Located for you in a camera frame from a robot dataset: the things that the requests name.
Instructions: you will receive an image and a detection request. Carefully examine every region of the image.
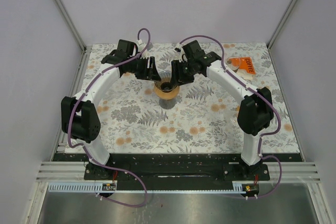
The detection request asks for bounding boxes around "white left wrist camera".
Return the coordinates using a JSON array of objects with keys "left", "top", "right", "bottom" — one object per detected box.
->
[{"left": 136, "top": 39, "right": 149, "bottom": 59}]

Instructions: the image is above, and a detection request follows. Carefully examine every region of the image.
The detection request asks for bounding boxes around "floral patterned tablecloth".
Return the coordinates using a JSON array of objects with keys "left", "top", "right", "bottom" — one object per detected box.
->
[{"left": 56, "top": 42, "right": 300, "bottom": 154}]

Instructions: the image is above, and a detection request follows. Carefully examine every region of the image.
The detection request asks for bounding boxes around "white slotted cable duct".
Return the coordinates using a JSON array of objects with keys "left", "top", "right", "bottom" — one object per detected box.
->
[{"left": 48, "top": 182, "right": 117, "bottom": 193}]

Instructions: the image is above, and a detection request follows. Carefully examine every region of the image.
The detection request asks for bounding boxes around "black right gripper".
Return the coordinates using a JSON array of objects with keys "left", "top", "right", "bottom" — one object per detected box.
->
[{"left": 169, "top": 60, "right": 195, "bottom": 88}]

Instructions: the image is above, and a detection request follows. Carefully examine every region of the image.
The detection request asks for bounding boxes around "aluminium frame rail left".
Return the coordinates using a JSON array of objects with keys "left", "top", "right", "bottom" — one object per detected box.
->
[{"left": 39, "top": 0, "right": 87, "bottom": 51}]

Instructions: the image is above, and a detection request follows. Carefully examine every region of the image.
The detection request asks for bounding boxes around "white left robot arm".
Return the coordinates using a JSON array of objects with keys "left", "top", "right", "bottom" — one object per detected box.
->
[{"left": 61, "top": 39, "right": 160, "bottom": 179}]

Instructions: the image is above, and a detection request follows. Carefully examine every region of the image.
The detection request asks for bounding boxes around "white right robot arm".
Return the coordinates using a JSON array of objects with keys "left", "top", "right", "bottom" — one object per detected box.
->
[{"left": 170, "top": 40, "right": 274, "bottom": 180}]

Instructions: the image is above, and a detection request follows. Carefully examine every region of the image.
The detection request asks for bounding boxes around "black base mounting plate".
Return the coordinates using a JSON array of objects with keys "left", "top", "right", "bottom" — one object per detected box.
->
[{"left": 52, "top": 152, "right": 271, "bottom": 191}]

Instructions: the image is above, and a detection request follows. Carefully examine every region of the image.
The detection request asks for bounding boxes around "wooden dripper collar ring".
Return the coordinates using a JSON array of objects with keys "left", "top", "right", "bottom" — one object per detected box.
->
[{"left": 153, "top": 84, "right": 181, "bottom": 101}]

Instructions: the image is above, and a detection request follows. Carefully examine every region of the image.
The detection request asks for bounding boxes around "glass coffee carafe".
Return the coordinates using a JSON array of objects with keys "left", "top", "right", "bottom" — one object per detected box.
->
[{"left": 159, "top": 98, "right": 176, "bottom": 110}]

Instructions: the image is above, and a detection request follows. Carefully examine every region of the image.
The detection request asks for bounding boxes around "clear glass dripper cone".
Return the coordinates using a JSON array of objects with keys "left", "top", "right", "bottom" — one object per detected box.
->
[{"left": 154, "top": 71, "right": 176, "bottom": 92}]

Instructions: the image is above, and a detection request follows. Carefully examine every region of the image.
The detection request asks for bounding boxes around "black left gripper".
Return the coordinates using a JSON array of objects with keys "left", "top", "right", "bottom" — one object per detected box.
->
[{"left": 127, "top": 56, "right": 161, "bottom": 81}]

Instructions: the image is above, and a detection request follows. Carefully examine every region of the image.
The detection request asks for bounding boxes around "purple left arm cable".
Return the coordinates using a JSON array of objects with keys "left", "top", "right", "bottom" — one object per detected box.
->
[{"left": 67, "top": 28, "right": 152, "bottom": 208}]

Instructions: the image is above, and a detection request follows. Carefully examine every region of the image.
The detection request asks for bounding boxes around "orange coffee filter pack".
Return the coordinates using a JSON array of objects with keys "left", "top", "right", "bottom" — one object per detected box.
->
[{"left": 236, "top": 57, "right": 256, "bottom": 80}]

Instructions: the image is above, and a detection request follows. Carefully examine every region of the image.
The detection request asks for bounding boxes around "aluminium frame rail right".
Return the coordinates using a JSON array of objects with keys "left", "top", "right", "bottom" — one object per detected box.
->
[{"left": 267, "top": 0, "right": 316, "bottom": 49}]

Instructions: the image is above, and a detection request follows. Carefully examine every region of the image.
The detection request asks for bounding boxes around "small glass cup brown base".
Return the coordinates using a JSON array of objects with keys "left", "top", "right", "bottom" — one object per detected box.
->
[{"left": 226, "top": 57, "right": 241, "bottom": 72}]

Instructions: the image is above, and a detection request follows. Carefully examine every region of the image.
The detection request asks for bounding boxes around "aluminium frame rail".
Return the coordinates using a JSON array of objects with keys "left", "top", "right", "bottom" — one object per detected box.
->
[
  {"left": 39, "top": 0, "right": 87, "bottom": 51},
  {"left": 267, "top": 0, "right": 316, "bottom": 49}
]

